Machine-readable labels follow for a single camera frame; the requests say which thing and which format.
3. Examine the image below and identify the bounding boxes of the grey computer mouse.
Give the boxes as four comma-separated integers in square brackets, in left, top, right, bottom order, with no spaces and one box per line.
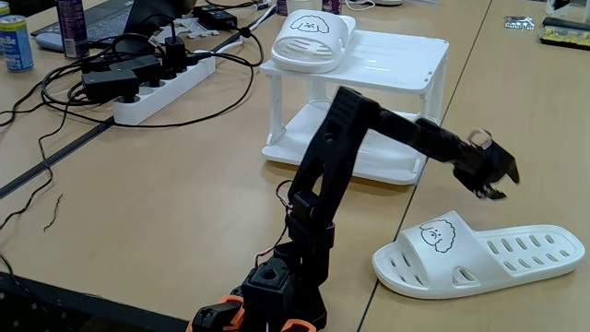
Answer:
[34,31,65,53]

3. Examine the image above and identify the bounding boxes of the silver foil packet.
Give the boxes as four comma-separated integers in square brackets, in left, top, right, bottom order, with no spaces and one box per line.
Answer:
[503,16,536,31]

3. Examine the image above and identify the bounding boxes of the white power strip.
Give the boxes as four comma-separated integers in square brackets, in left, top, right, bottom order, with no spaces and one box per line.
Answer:
[112,50,218,126]

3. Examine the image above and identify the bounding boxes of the tall purple drink can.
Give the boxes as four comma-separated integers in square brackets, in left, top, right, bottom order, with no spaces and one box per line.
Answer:
[55,0,89,59]

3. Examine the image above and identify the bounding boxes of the clear plastic box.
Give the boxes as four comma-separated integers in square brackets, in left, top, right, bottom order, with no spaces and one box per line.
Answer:
[546,0,590,24]

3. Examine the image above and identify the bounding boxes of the white coiled cable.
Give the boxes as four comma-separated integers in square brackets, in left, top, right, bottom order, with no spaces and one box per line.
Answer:
[343,0,377,12]

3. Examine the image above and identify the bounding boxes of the white power strip cable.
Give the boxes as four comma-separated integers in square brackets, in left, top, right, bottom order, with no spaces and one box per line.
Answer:
[216,4,277,54]

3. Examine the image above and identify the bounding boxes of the thin black cable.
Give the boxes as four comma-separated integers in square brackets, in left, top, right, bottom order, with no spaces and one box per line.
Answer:
[0,99,71,231]

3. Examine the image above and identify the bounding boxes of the black plug charger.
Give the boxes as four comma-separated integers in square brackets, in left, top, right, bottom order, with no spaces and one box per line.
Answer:
[164,35,189,75]

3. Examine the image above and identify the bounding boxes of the white slipper with dog print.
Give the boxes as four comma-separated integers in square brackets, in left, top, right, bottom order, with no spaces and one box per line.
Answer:
[270,8,357,75]
[372,210,586,301]

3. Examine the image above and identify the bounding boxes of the black power brick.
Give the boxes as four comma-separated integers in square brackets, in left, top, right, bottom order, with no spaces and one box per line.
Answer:
[197,5,239,31]

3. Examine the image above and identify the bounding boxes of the black power adapter green light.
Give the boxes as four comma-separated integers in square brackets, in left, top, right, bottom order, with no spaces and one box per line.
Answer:
[109,54,163,87]

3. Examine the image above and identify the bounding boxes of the dark squiggly wire scrap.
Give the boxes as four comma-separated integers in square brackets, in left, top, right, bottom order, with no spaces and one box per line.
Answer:
[43,193,65,232]

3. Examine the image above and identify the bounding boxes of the white two-tier shoe rack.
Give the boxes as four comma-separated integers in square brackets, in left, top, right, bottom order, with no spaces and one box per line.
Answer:
[260,28,451,186]

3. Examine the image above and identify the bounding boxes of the dark laptop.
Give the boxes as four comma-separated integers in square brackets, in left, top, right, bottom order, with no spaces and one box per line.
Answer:
[30,0,198,47]

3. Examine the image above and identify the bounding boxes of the white flat printed part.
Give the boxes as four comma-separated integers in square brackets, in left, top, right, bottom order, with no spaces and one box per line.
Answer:
[154,18,221,45]

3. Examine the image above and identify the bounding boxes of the black and yellow box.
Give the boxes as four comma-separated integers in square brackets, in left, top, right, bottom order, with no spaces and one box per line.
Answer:
[538,17,590,51]

